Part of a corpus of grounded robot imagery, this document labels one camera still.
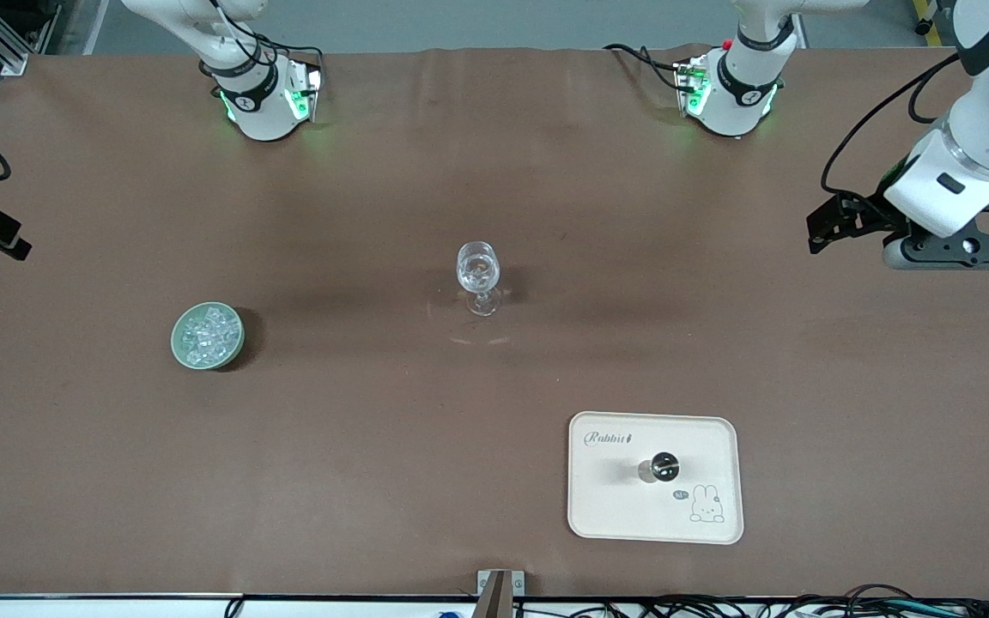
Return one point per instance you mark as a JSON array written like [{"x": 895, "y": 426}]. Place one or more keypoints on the cream rabbit print tray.
[{"x": 615, "y": 506}]

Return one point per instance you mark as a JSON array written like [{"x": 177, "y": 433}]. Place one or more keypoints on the heap of clear ice cubes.
[{"x": 207, "y": 335}]

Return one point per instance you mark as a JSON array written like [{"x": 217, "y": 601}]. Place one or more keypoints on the metal base connector plate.
[
  {"x": 685, "y": 81},
  {"x": 312, "y": 86}
]

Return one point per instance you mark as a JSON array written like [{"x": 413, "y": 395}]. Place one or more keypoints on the green round bowl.
[{"x": 177, "y": 343}]

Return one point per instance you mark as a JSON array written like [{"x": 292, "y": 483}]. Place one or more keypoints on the brown table mat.
[{"x": 374, "y": 472}]

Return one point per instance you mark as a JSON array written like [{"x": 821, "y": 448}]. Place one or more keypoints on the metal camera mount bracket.
[{"x": 501, "y": 592}]

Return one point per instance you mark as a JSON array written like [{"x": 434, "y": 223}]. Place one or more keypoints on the clear wine glass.
[{"x": 477, "y": 266}]

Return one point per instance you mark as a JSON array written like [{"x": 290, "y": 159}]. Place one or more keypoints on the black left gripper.
[{"x": 865, "y": 217}]

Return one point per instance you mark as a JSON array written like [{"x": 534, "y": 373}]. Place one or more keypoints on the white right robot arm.
[{"x": 254, "y": 112}]

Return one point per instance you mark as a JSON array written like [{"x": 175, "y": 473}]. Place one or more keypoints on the steel double jigger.
[{"x": 664, "y": 466}]

